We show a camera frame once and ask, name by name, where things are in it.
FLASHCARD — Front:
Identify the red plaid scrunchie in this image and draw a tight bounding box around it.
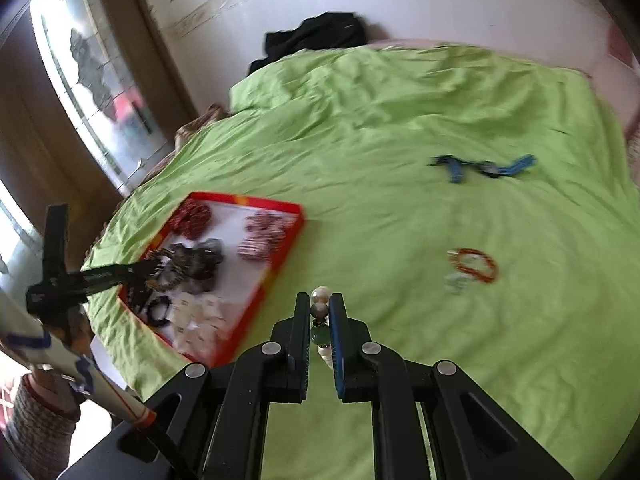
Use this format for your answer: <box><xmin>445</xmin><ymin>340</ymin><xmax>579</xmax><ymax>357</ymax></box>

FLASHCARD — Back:
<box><xmin>237</xmin><ymin>211</ymin><xmax>287</xmax><ymax>262</ymax></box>

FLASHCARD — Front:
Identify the black spiral hair tie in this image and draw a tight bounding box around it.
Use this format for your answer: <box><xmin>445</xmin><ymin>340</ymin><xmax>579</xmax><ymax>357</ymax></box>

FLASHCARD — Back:
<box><xmin>145</xmin><ymin>297</ymin><xmax>173</xmax><ymax>328</ymax></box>

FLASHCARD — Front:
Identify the black cloth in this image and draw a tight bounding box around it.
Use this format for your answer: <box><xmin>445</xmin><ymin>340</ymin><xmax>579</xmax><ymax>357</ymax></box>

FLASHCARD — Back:
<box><xmin>248</xmin><ymin>11</ymin><xmax>371</xmax><ymax>75</ymax></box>

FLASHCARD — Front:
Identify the leopard print hair tie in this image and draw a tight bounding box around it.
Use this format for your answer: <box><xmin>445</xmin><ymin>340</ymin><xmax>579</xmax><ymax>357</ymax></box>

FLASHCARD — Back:
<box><xmin>147</xmin><ymin>249</ymin><xmax>177</xmax><ymax>288</ymax></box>

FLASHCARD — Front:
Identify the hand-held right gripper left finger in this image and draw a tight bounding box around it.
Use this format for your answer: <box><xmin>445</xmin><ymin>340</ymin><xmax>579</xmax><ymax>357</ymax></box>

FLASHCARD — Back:
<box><xmin>60</xmin><ymin>292</ymin><xmax>312</xmax><ymax>480</ymax></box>

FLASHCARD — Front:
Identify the red bead bracelet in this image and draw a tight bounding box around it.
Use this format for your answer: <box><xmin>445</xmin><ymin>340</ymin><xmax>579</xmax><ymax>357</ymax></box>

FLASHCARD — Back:
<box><xmin>448</xmin><ymin>247</ymin><xmax>501</xmax><ymax>286</ymax></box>

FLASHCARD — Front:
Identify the grey lace scrunchie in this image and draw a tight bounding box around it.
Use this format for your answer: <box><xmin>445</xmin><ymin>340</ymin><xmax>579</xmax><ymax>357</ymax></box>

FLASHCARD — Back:
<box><xmin>167</xmin><ymin>239</ymin><xmax>224</xmax><ymax>295</ymax></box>

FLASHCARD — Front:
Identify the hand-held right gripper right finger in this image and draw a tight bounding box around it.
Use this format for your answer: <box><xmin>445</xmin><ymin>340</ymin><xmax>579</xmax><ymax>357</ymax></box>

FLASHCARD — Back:
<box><xmin>327</xmin><ymin>294</ymin><xmax>573</xmax><ymax>480</ymax></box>

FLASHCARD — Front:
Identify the glass window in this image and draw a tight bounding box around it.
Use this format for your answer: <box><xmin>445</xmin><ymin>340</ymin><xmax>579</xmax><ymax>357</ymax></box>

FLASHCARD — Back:
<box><xmin>30</xmin><ymin>0</ymin><xmax>171</xmax><ymax>196</ymax></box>

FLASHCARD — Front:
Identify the green bed sheet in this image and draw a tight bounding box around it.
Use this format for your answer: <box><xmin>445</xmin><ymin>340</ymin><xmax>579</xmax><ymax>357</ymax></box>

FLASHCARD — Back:
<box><xmin>82</xmin><ymin>45</ymin><xmax>631</xmax><ymax>480</ymax></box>

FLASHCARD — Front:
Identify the person's left hand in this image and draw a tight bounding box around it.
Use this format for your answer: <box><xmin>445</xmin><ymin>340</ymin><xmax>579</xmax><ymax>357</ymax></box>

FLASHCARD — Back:
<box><xmin>60</xmin><ymin>307</ymin><xmax>96</xmax><ymax>358</ymax></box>

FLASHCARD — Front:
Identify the red cardboard box tray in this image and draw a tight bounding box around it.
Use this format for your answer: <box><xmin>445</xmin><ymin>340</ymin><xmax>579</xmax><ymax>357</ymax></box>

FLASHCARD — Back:
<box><xmin>118</xmin><ymin>191</ymin><xmax>307</xmax><ymax>368</ymax></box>

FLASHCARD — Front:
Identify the brown patterned blanket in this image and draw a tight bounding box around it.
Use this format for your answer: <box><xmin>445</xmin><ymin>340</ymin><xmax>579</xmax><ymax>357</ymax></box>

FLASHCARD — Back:
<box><xmin>175</xmin><ymin>104</ymin><xmax>232</xmax><ymax>152</ymax></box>

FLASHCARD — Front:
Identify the white dotted scrunchie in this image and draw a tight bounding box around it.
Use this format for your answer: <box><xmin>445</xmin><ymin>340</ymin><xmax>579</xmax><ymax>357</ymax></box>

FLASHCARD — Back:
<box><xmin>170</xmin><ymin>294</ymin><xmax>226</xmax><ymax>351</ymax></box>

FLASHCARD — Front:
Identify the clear bead bracelet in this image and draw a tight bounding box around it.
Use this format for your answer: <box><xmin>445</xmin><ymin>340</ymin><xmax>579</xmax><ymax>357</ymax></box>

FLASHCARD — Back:
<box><xmin>442</xmin><ymin>272</ymin><xmax>473</xmax><ymax>293</ymax></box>

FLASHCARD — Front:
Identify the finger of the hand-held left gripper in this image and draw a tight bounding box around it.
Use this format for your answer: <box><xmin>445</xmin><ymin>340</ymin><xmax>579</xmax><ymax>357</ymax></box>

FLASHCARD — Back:
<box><xmin>120</xmin><ymin>280</ymin><xmax>162</xmax><ymax>309</ymax></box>
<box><xmin>122</xmin><ymin>258</ymin><xmax>165</xmax><ymax>282</ymax></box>

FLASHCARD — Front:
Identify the pale bead bracelet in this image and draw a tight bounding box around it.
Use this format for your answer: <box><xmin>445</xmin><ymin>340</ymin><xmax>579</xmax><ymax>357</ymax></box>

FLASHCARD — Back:
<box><xmin>310</xmin><ymin>286</ymin><xmax>335</xmax><ymax>371</ymax></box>

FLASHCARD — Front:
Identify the person's left forearm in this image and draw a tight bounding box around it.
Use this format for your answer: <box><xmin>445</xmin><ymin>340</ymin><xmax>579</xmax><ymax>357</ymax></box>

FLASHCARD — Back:
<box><xmin>10</xmin><ymin>367</ymin><xmax>83</xmax><ymax>463</ymax></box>

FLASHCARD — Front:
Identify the blue striped strap watch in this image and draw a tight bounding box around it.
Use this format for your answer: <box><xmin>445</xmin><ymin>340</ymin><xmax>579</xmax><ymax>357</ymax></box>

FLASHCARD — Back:
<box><xmin>431</xmin><ymin>154</ymin><xmax>537</xmax><ymax>184</ymax></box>

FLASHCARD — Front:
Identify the red polka dot scrunchie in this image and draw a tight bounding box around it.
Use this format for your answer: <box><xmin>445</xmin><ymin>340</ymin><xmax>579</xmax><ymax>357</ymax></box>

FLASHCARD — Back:
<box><xmin>169</xmin><ymin>199</ymin><xmax>213</xmax><ymax>240</ymax></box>

